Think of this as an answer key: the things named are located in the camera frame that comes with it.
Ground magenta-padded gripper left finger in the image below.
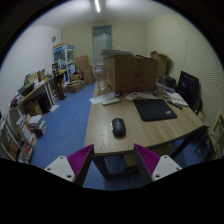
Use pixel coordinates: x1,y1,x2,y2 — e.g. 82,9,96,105
43,143,96,187

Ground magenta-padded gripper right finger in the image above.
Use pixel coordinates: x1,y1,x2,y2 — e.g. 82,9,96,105
133,143,183,186

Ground black computer mouse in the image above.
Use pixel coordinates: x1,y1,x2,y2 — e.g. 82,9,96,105
110,117,127,138

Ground black mouse pad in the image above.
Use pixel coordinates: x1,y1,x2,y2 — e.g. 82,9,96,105
133,98,179,122

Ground low shelf unit with books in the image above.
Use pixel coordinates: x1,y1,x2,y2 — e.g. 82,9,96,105
0,112,48,165

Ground light wooden chair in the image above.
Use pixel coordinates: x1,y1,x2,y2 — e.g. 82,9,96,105
203,111,224,161

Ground black pen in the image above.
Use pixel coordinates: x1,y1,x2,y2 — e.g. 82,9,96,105
166,100,184,111

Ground open white notebook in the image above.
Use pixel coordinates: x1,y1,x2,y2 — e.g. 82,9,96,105
167,91,190,108

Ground black office chair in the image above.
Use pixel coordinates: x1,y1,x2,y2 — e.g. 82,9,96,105
191,96,204,116

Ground clear plastic cup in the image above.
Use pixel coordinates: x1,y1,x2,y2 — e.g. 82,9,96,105
155,84,166,98

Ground white calculator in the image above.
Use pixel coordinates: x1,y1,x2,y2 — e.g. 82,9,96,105
124,91,141,102

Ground white paper sheet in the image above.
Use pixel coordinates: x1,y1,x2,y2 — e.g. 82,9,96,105
88,92,117,106

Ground cluttered wooden side desk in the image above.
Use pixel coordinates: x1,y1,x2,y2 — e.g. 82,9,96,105
9,68,68,118

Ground white remote control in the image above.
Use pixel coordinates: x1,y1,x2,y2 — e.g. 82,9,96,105
101,97,121,107

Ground open cardboard box on floor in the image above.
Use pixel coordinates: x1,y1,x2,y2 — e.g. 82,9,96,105
66,79,86,94

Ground dark bag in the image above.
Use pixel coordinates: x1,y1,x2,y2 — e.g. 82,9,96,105
158,74,178,90

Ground clear plastic jar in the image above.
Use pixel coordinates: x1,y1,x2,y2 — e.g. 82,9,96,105
94,65,108,91

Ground large cardboard box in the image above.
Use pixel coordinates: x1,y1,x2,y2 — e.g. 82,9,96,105
102,54,159,94

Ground stacked cardboard boxes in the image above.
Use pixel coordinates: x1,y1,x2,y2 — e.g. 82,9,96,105
74,55,97,86

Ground open tall cardboard box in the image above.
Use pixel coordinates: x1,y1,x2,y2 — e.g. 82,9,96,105
149,50,170,80

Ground blue and white cabinet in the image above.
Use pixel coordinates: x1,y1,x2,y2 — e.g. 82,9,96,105
51,43,76,84

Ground stack of papers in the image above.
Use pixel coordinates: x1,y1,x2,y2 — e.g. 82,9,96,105
100,49,135,58

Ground grey door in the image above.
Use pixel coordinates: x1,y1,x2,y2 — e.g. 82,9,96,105
91,25,113,66

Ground ceiling light tube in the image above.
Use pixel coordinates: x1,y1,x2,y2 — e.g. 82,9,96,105
94,0,102,14

